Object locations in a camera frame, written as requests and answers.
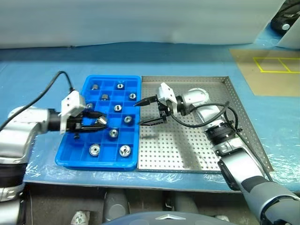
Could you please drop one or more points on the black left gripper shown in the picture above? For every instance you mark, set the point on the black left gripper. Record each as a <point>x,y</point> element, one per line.
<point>75,125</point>

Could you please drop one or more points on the white foam board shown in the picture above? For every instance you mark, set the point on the white foam board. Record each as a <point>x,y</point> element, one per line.
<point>293,37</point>

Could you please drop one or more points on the black device with white button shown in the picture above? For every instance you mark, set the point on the black device with white button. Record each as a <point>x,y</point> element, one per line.
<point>279,24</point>

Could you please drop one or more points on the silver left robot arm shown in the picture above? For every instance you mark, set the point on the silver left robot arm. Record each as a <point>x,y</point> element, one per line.
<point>18,131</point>

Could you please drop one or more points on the white backdrop board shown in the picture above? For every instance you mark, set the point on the white backdrop board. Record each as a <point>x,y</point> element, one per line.
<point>117,21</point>

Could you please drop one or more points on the white rounded foot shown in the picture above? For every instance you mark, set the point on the white rounded foot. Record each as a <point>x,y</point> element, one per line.
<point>222,218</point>
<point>80,218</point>

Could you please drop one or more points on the brown mat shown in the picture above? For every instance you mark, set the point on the brown mat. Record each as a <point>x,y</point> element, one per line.
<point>269,84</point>

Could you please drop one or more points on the blue plastic table cover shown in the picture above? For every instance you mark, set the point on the blue plastic table cover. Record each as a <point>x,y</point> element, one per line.
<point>23,82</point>

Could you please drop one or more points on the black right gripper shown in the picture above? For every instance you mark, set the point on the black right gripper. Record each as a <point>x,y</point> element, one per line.
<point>167,110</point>

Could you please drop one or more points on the dark grey shape silver emblem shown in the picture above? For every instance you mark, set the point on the dark grey shape silver emblem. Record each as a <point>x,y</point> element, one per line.
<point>140,219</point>

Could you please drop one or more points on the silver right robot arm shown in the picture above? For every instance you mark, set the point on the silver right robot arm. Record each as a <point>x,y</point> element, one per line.
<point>243,161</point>

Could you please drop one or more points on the blue plastic compartment tray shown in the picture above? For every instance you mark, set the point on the blue plastic compartment tray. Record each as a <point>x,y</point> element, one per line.
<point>70,154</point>

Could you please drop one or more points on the metal roller with pin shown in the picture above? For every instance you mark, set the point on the metal roller with pin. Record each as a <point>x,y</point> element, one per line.
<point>125,150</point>

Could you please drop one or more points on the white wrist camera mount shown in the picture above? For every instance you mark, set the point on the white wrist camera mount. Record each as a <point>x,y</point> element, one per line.
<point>166,91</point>
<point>70,103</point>

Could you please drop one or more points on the perforated steel tray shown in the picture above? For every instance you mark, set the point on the perforated steel tray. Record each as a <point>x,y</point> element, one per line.
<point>164,145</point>

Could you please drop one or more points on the yellow tape rectangle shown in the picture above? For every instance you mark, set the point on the yellow tape rectangle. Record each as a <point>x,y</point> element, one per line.
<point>276,70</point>

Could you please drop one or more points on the grey rounded cylinder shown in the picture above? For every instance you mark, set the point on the grey rounded cylinder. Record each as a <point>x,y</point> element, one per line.
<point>116,206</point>
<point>185,204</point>

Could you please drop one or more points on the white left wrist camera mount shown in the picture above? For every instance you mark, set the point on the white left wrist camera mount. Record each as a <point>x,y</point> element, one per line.
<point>70,103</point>

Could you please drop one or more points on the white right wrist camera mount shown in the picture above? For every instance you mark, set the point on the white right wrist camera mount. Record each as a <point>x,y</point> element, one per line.
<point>166,91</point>

